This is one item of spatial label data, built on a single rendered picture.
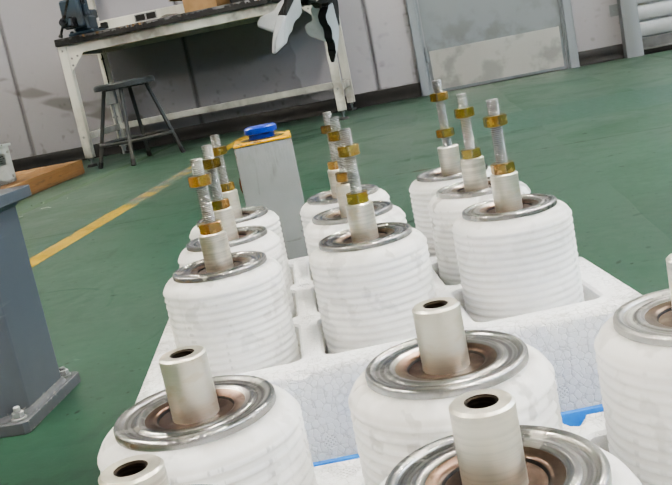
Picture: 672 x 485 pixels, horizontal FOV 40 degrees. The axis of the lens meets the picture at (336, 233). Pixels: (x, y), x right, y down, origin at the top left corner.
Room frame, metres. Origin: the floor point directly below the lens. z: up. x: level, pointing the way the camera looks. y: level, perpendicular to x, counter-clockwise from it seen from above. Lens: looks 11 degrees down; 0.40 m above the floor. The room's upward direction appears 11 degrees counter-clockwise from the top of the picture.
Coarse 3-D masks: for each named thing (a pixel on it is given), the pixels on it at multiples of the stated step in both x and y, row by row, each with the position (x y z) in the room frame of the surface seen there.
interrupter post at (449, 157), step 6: (456, 144) 0.95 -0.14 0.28; (438, 150) 0.95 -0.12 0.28; (444, 150) 0.94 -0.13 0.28; (450, 150) 0.94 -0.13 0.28; (456, 150) 0.95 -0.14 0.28; (444, 156) 0.95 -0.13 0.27; (450, 156) 0.94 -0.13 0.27; (456, 156) 0.95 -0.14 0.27; (444, 162) 0.95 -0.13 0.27; (450, 162) 0.94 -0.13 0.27; (456, 162) 0.94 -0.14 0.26; (444, 168) 0.95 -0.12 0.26; (450, 168) 0.94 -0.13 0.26; (456, 168) 0.94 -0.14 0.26; (444, 174) 0.95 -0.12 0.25; (450, 174) 0.94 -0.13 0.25
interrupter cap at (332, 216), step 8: (336, 208) 0.86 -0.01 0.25; (376, 208) 0.82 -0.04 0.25; (384, 208) 0.81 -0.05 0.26; (392, 208) 0.82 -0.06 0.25; (320, 216) 0.84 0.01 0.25; (328, 216) 0.84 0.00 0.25; (336, 216) 0.84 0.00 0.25; (320, 224) 0.81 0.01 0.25; (328, 224) 0.80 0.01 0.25; (336, 224) 0.80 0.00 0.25
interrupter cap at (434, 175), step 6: (438, 168) 0.99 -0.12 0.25; (486, 168) 0.94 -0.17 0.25; (420, 174) 0.97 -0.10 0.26; (426, 174) 0.96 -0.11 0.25; (432, 174) 0.96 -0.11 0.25; (438, 174) 0.97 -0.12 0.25; (456, 174) 0.92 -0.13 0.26; (420, 180) 0.94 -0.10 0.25; (426, 180) 0.93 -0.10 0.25; (432, 180) 0.93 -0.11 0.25; (438, 180) 0.92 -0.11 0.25; (444, 180) 0.92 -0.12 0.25
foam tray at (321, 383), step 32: (448, 288) 0.78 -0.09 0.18; (608, 288) 0.69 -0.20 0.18; (320, 320) 0.76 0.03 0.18; (512, 320) 0.66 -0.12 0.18; (544, 320) 0.64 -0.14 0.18; (576, 320) 0.64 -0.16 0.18; (160, 352) 0.76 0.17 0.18; (320, 352) 0.67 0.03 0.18; (352, 352) 0.66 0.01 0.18; (544, 352) 0.64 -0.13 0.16; (576, 352) 0.64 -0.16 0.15; (160, 384) 0.67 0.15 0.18; (288, 384) 0.64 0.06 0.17; (320, 384) 0.64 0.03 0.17; (352, 384) 0.64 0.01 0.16; (576, 384) 0.64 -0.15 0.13; (320, 416) 0.64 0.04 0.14; (320, 448) 0.64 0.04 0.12; (352, 448) 0.64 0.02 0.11
